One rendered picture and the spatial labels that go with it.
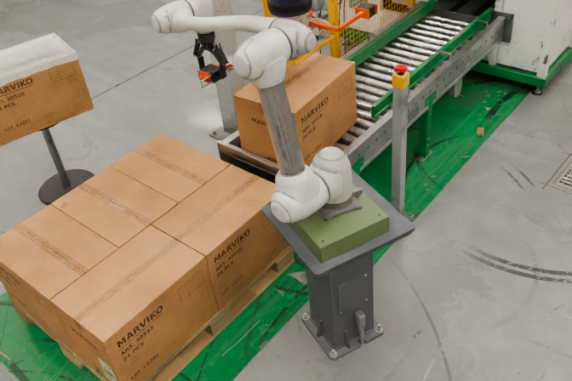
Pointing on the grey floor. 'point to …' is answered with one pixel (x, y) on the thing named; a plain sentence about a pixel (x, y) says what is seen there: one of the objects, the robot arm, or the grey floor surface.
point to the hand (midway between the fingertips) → (213, 71)
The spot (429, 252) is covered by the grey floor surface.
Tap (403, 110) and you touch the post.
